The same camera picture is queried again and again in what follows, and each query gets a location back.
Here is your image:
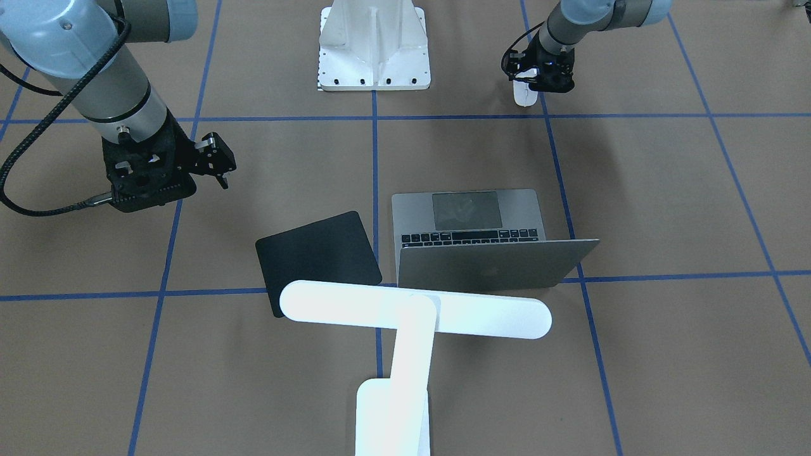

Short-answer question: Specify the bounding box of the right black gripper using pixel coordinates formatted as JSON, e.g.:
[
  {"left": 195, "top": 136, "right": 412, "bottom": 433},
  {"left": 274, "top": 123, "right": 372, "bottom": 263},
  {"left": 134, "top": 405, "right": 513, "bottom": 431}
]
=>
[{"left": 102, "top": 110, "right": 237, "bottom": 191}]

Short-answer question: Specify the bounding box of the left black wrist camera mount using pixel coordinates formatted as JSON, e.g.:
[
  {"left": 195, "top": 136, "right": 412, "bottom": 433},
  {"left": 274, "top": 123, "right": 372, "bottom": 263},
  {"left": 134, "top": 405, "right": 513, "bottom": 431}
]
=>
[{"left": 501, "top": 49, "right": 539, "bottom": 83}]

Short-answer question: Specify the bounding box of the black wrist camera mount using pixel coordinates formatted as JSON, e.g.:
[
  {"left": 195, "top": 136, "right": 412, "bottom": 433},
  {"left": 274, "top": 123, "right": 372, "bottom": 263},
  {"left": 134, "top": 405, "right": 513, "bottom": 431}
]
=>
[
  {"left": 105, "top": 154, "right": 196, "bottom": 213},
  {"left": 501, "top": 49, "right": 539, "bottom": 83}
]

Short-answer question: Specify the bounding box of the white desk lamp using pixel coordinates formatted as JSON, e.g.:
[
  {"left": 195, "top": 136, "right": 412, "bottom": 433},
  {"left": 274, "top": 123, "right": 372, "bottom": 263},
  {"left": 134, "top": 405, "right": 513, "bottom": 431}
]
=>
[{"left": 280, "top": 280, "right": 552, "bottom": 455}]

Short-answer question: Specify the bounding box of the black mouse pad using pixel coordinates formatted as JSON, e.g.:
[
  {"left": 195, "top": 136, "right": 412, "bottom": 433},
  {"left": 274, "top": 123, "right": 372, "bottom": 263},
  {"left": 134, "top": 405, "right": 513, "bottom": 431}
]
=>
[{"left": 255, "top": 210, "right": 382, "bottom": 318}]

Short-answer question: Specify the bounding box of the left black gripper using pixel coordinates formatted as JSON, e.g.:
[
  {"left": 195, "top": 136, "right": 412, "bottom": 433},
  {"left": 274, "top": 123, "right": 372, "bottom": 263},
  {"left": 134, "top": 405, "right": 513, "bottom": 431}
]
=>
[{"left": 525, "top": 35, "right": 575, "bottom": 93}]

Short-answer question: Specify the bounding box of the white pedestal column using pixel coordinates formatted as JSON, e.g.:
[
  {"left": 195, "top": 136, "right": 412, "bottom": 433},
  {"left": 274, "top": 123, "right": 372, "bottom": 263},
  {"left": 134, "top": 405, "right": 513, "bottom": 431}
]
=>
[{"left": 317, "top": 1, "right": 431, "bottom": 92}]

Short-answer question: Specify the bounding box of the grey laptop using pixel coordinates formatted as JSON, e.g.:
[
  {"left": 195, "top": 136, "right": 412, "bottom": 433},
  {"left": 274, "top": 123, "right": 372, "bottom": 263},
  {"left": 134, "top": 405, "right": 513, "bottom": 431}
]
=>
[{"left": 392, "top": 189, "right": 599, "bottom": 293}]

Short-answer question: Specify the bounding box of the white computer mouse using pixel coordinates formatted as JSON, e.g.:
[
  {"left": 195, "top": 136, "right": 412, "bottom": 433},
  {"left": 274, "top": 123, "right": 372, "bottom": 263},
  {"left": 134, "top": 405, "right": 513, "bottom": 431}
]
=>
[{"left": 513, "top": 80, "right": 539, "bottom": 108}]

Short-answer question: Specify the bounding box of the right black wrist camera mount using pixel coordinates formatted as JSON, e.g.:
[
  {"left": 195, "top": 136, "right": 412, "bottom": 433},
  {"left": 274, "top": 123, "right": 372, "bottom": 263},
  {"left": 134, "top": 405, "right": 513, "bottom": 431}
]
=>
[{"left": 105, "top": 154, "right": 196, "bottom": 213}]

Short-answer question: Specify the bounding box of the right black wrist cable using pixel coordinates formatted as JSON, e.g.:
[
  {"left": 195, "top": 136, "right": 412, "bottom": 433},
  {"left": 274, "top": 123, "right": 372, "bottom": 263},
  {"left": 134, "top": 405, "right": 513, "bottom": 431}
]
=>
[{"left": 0, "top": 16, "right": 132, "bottom": 218}]

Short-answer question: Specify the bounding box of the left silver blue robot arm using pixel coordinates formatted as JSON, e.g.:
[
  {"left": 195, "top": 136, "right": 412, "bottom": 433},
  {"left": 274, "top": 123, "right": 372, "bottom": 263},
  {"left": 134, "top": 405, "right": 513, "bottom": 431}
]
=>
[{"left": 525, "top": 1, "right": 673, "bottom": 93}]

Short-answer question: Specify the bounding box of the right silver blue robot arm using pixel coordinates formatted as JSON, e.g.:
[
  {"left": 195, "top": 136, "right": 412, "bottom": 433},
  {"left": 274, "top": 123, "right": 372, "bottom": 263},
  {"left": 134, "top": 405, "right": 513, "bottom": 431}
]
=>
[{"left": 2, "top": 1, "right": 236, "bottom": 196}]

